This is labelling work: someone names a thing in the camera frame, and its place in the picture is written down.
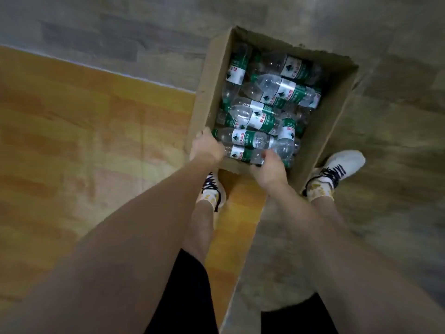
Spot person's right forearm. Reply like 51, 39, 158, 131
264, 180, 445, 334

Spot person's left forearm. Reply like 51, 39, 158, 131
0, 156, 223, 334

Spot person's yellow patterned left sock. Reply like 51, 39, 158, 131
196, 189, 220, 210

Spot person's black shorts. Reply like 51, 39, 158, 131
144, 248, 340, 334

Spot water bottles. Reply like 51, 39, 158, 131
212, 43, 324, 169

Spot person's right hand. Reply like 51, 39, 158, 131
250, 150, 288, 192

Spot person's white left shoe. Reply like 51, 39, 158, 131
196, 172, 227, 212

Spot person's white shoe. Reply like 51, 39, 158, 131
196, 172, 227, 212
302, 150, 366, 199

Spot person's left leg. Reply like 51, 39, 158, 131
180, 199, 216, 265

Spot person's yellow patterned right sock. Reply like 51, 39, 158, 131
305, 180, 335, 202

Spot person's yellow patterned sock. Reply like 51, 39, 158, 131
196, 189, 220, 210
305, 180, 335, 202

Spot person's leg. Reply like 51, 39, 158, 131
180, 199, 216, 265
311, 195, 345, 226

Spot brown cardboard box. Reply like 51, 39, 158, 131
184, 26, 359, 193

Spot person's left hand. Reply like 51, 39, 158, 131
189, 127, 226, 167

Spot person's right leg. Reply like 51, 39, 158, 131
311, 195, 345, 226

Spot person's white right shoe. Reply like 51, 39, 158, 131
302, 150, 366, 199

